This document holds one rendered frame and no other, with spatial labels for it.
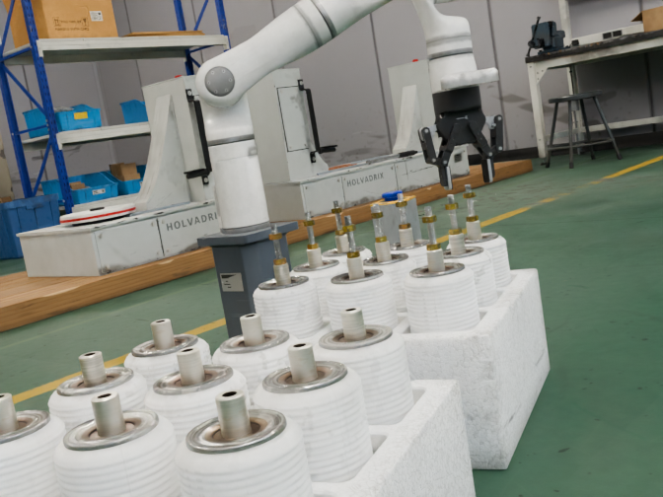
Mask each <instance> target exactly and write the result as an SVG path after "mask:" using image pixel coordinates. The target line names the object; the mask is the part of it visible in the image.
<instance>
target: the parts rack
mask: <svg viewBox="0 0 663 497"><path fill-rule="evenodd" d="M21 3H22V8H23V13H24V17H25V22H26V27H27V32H28V36H29V41H30V43H28V44H25V45H23V46H20V47H18V48H15V49H13V50H11V51H8V52H6V53H3V50H4V46H5V41H6V37H7V33H8V29H9V25H10V21H11V17H12V12H13V8H14V4H15V0H11V4H10V9H9V13H8V18H7V22H6V26H5V31H4V34H3V39H2V43H1V45H0V89H1V93H2V98H3V102H4V107H5V110H6V115H7V120H8V124H9V129H10V133H11V138H12V142H13V147H14V151H15V156H16V160H17V165H18V169H19V174H20V178H21V183H22V188H23V192H24V196H25V198H28V197H34V196H36V194H37V189H38V186H39V183H40V180H41V177H42V174H43V171H44V167H45V164H46V160H47V157H48V153H49V150H50V149H52V152H53V156H54V161H55V166H56V169H57V174H58V179H59V184H60V188H61V193H62V198H63V199H62V200H57V201H58V203H61V202H64V206H62V207H59V212H60V216H63V215H68V214H72V213H77V212H82V211H87V210H90V209H91V208H96V207H102V206H104V207H110V206H115V205H122V204H130V203H133V202H134V201H135V199H136V197H137V196H138V194H139V193H134V194H128V195H122V196H118V197H114V198H109V199H104V200H99V201H94V202H89V203H84V204H78V205H74V203H73V198H72V194H71V189H70V184H69V179H68V175H67V171H66V166H65V161H64V157H63V152H62V149H63V148H62V147H67V146H75V145H82V144H90V143H97V142H105V141H112V140H119V139H126V138H134V137H141V136H149V135H151V130H150V125H149V121H147V122H138V123H130V124H122V125H114V126H105V127H97V128H88V129H80V130H71V131H63V132H58V128H57V124H56V119H55V114H54V109H53V105H52V100H51V95H50V90H49V87H48V82H47V77H46V72H45V68H44V64H52V63H73V62H94V61H115V60H135V59H156V58H177V57H182V58H183V59H184V64H185V69H186V75H187V76H189V75H194V71H193V66H192V62H193V63H194V64H195V65H196V66H197V67H198V68H200V67H201V65H200V64H199V63H198V62H197V61H195V60H194V59H193V58H192V57H191V55H190V54H191V53H192V52H196V51H199V50H201V49H204V48H208V47H211V46H214V45H223V49H224V52H226V51H228V50H230V49H231V44H230V39H229V33H228V28H227V22H226V17H225V11H224V5H223V0H215V6H216V11H217V17H218V22H219V28H220V33H221V35H170V36H126V37H83V38H40V39H38V35H37V26H36V21H35V17H34V12H33V7H32V2H31V0H21ZM174 6H175V11H176V16H177V22H178V27H179V31H186V28H185V23H184V13H183V7H182V2H181V0H174ZM198 45H205V46H203V47H200V48H197V49H193V50H190V48H191V47H195V46H198ZM32 64H34V65H35V69H36V73H37V81H38V86H39V91H40V95H41V100H42V105H43V108H42V107H41V105H40V104H39V103H38V102H37V101H36V100H35V99H34V97H33V96H32V95H31V94H30V93H29V92H28V91H27V90H26V89H25V87H24V86H23V85H22V84H21V83H20V82H19V81H18V80H17V78H16V77H15V76H14V75H13V74H12V73H11V72H10V71H9V69H8V68H7V67H6V66H11V65H32ZM7 74H8V75H9V76H10V77H11V78H12V79H13V81H14V82H15V83H16V84H17V85H18V86H19V87H20V88H21V90H22V91H23V92H24V93H25V94H26V95H27V96H28V97H29V99H30V100H31V101H32V102H33V103H34V104H35V105H36V106H37V108H38V109H39V110H40V111H41V112H42V113H43V114H44V116H45V121H46V123H47V124H45V125H42V126H38V127H34V128H30V129H26V130H23V131H19V127H18V122H17V117H16V114H15V109H14V105H13V100H12V96H11V91H10V86H9V82H8V77H7ZM46 127H47V128H48V129H47V130H48V133H49V135H45V136H40V137H37V138H33V139H29V140H25V141H22V140H21V136H20V134H23V133H27V132H31V131H34V130H38V129H42V128H46ZM45 149H46V150H45ZM37 150H45V154H44V157H43V161H42V164H41V168H40V171H39V174H38V178H37V183H36V186H35V189H34V192H33V191H32V186H31V181H30V177H29V172H28V168H27V163H26V159H25V154H24V152H31V151H37Z"/></svg>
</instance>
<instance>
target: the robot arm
mask: <svg viewBox="0 0 663 497"><path fill-rule="evenodd" d="M391 1H393V0H301V1H300V2H298V3H297V4H295V5H293V6H292V7H291V8H289V9H288V10H287V11H285V12H284V13H282V14H281V15H280V16H278V17H277V18H276V19H274V20H273V21H272V22H270V23H269V24H268V25H267V26H265V27H264V28H263V29H262V30H261V31H260V32H258V33H257V34H256V35H254V36H253V37H251V38H250V39H248V40H247V41H245V42H243V43H241V44H239V45H238V46H236V47H234V48H232V49H230V50H228V51H226V52H224V53H222V54H220V55H218V56H216V57H214V58H212V59H210V60H208V61H206V62H205V63H204V64H203V65H202V66H201V67H200V68H199V70H198V72H197V74H196V78H195V86H196V89H197V92H198V94H199V99H200V105H201V110H202V115H203V121H204V128H205V136H206V141H207V146H209V147H208V151H209V157H210V162H211V167H212V173H213V177H214V182H215V185H214V186H213V187H212V190H213V195H214V200H215V206H216V211H217V216H218V222H219V227H220V233H221V234H225V235H230V234H240V233H245V232H251V231H255V230H260V229H264V228H267V227H269V226H270V223H269V218H268V212H267V207H266V200H265V195H264V189H263V184H262V178H261V172H260V167H259V161H258V151H257V146H256V140H255V135H254V128H253V123H252V118H251V113H250V107H249V102H248V96H247V90H249V89H250V88H251V87H252V86H253V85H255V84H256V83H257V82H258V81H260V80H261V79H262V78H264V77H265V76H266V75H268V74H269V73H271V72H272V71H274V70H276V69H278V68H280V67H282V66H284V65H287V64H289V63H291V62H294V61H296V60H298V59H300V58H302V57H304V56H306V55H308V54H310V53H311V52H313V51H315V50H317V49H318V48H320V47H321V46H323V45H324V44H326V43H327V42H329V41H330V40H332V39H333V38H335V37H336V36H338V35H339V34H341V33H342V32H344V31H345V30H346V29H348V28H349V27H351V26H352V25H354V24H355V23H357V22H358V21H360V20H361V19H362V18H364V17H366V16H367V15H369V14H370V13H372V12H373V11H375V10H377V9H379V8H380V7H382V6H384V5H386V4H387V3H389V2H391ZM411 1H412V4H413V6H414V8H415V10H416V12H417V15H418V17H419V19H420V22H421V25H422V28H423V31H424V35H425V40H426V47H427V54H428V60H429V79H430V87H431V94H432V100H433V106H434V113H435V122H434V125H432V126H428V127H420V128H418V130H417V132H418V136H419V140H420V144H421V148H422V152H423V156H424V160H425V163H426V164H429V165H434V166H436V167H437V168H438V172H439V178H440V184H441V185H442V186H444V188H445V190H451V189H453V183H452V176H451V169H450V167H448V164H449V160H450V157H451V154H452V153H453V151H454V148H455V146H460V145H463V144H473V146H474V147H475V148H476V149H477V150H478V151H479V153H480V155H481V156H482V160H480V161H481V168H482V176H483V181H484V182H492V178H494V176H495V171H494V163H493V157H494V156H495V155H496V154H498V153H499V152H502V151H503V118H502V115H500V114H498V115H492V116H485V115H484V114H483V112H482V110H481V98H480V91H479V84H483V83H489V82H491V83H492V82H496V81H499V76H498V70H497V69H495V68H489V69H482V70H477V66H476V62H475V59H474V54H473V46H472V38H471V31H470V26H469V22H468V20H467V19H465V18H463V17H454V16H445V15H442V14H440V13H439V12H438V11H437V9H436V8H435V6H434V4H440V3H446V2H453V1H459V0H411ZM485 124H486V125H487V128H488V129H490V147H489V145H488V144H487V140H486V139H485V137H484V136H483V134H482V133H481V131H482V129H483V127H484V125H485ZM435 131H436V132H437V133H438V134H439V135H440V136H441V138H442V141H441V144H440V147H439V154H438V157H436V153H435V149H434V145H433V141H432V139H433V138H434V133H435ZM444 144H445V145H444Z"/></svg>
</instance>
